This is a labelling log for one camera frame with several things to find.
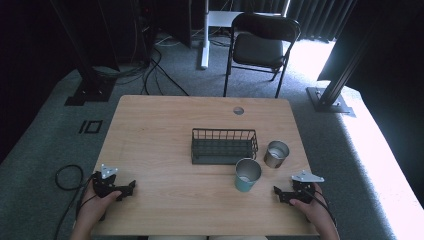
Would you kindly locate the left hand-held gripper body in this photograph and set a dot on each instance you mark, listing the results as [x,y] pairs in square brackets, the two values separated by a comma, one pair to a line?
[104,187]

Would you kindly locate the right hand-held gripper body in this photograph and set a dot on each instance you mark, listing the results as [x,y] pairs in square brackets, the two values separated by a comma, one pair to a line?
[301,191]

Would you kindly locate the silver metal cup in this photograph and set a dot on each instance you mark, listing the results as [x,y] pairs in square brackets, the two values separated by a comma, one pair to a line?
[275,159]

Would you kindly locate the teal metal cup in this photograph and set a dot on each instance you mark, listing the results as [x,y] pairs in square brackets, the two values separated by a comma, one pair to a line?
[246,180]

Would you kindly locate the person's left hand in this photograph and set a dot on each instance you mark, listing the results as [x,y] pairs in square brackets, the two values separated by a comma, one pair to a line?
[93,208]

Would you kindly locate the person's right hand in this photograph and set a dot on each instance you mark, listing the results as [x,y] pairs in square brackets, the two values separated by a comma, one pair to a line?
[318,213]

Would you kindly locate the black metal stand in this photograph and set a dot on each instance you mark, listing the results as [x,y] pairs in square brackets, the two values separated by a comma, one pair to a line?
[328,100]
[90,90]

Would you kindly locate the black folding chair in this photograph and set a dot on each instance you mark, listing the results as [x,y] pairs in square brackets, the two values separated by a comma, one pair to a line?
[258,50]

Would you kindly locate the dark cabinet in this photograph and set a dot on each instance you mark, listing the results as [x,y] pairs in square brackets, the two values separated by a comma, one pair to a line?
[170,20]

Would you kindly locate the dark curtain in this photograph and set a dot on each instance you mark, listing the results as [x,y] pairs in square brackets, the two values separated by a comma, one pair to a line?
[316,16]

